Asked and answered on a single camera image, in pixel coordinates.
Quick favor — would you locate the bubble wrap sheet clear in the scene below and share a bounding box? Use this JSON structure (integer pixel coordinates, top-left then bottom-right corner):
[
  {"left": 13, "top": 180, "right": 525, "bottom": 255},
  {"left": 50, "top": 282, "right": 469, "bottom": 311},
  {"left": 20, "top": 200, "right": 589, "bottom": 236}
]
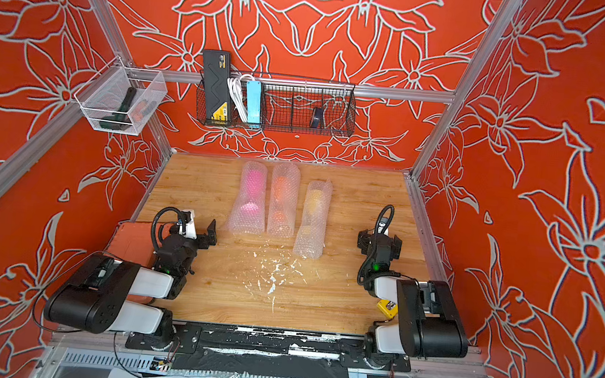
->
[{"left": 293, "top": 180, "right": 333, "bottom": 260}]

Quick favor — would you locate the orange glass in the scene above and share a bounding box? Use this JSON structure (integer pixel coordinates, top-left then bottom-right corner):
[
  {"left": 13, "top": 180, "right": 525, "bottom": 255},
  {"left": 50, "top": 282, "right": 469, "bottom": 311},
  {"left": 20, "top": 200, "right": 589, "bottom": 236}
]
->
[{"left": 266, "top": 162, "right": 301, "bottom": 238}]

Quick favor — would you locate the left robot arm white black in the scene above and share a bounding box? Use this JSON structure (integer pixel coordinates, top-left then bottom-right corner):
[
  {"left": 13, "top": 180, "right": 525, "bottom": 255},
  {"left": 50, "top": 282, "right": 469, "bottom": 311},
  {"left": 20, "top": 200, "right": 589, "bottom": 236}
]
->
[{"left": 43, "top": 206, "right": 217, "bottom": 349}]

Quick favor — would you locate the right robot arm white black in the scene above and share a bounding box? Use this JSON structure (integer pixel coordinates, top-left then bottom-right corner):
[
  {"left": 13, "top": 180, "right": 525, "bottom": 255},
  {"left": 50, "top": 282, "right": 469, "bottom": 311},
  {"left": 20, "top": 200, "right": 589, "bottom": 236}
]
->
[{"left": 357, "top": 230, "right": 469, "bottom": 359}]

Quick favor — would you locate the pink glass in bubble wrap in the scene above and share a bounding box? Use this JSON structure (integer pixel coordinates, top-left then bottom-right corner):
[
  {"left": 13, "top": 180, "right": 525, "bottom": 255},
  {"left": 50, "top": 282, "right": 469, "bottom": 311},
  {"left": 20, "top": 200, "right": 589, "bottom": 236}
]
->
[{"left": 227, "top": 161, "right": 268, "bottom": 235}]

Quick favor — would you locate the orange plastic tool case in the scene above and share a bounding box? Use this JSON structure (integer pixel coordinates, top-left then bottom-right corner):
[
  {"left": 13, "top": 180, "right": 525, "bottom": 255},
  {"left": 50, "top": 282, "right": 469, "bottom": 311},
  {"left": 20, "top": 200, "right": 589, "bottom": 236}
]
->
[{"left": 106, "top": 221, "right": 156, "bottom": 268}]

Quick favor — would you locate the yellow tape measure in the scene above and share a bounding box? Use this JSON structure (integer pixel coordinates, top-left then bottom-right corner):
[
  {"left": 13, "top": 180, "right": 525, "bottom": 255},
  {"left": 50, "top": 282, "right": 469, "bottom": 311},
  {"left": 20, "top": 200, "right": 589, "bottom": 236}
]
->
[{"left": 376, "top": 299, "right": 398, "bottom": 321}]

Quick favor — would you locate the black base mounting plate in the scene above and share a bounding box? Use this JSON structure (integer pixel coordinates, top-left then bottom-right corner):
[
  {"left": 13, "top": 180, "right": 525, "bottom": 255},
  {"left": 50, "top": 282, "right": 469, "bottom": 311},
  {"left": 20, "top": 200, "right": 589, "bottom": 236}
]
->
[{"left": 125, "top": 321, "right": 411, "bottom": 373}]

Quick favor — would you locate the small dark object in basket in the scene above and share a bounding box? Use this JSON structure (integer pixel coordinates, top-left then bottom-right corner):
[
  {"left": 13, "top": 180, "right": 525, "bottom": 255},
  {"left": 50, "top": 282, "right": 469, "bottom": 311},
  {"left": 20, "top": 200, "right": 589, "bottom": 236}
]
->
[{"left": 310, "top": 107, "right": 325, "bottom": 129}]

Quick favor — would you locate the dark green tool in bin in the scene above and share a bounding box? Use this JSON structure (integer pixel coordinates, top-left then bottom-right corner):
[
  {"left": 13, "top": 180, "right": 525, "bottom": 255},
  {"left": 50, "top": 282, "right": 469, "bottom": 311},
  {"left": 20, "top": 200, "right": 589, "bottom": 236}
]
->
[{"left": 99, "top": 87, "right": 137, "bottom": 131}]

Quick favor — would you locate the light blue power bank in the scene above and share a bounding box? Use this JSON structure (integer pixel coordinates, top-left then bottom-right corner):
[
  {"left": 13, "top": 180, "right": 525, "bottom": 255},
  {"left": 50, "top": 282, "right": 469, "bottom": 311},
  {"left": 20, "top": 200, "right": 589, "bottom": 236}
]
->
[{"left": 246, "top": 80, "right": 262, "bottom": 128}]

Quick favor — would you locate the black box in basket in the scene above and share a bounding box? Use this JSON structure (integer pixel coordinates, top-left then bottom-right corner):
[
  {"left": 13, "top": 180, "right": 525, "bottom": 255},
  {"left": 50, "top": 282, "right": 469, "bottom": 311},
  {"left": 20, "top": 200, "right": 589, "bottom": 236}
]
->
[{"left": 203, "top": 49, "right": 231, "bottom": 126}]

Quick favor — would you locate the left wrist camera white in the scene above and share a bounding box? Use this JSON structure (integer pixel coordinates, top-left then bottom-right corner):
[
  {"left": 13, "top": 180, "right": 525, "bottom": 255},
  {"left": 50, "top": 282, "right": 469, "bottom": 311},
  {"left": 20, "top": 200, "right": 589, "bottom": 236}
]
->
[{"left": 176, "top": 210, "right": 197, "bottom": 239}]

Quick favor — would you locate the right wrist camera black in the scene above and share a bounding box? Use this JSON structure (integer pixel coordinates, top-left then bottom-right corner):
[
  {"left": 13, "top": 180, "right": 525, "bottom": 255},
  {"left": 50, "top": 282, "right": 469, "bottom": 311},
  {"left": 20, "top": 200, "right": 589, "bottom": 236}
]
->
[{"left": 375, "top": 216, "right": 392, "bottom": 236}]

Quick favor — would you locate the white coiled cable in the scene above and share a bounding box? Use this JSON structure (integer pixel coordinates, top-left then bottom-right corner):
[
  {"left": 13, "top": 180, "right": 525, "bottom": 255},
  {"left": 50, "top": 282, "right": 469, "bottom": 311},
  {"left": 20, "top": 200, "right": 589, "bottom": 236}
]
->
[{"left": 223, "top": 72, "right": 257, "bottom": 123}]

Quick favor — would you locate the black wire wall basket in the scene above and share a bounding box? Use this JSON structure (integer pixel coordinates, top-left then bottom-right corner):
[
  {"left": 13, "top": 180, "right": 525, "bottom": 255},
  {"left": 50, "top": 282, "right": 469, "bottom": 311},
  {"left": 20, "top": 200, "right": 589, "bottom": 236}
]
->
[{"left": 193, "top": 67, "right": 360, "bottom": 140}]

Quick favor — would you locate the clear acrylic wall bin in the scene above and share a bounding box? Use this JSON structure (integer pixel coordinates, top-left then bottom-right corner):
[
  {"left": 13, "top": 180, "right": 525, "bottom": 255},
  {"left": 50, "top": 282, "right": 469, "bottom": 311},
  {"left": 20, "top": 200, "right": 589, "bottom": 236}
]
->
[{"left": 73, "top": 57, "right": 168, "bottom": 136}]

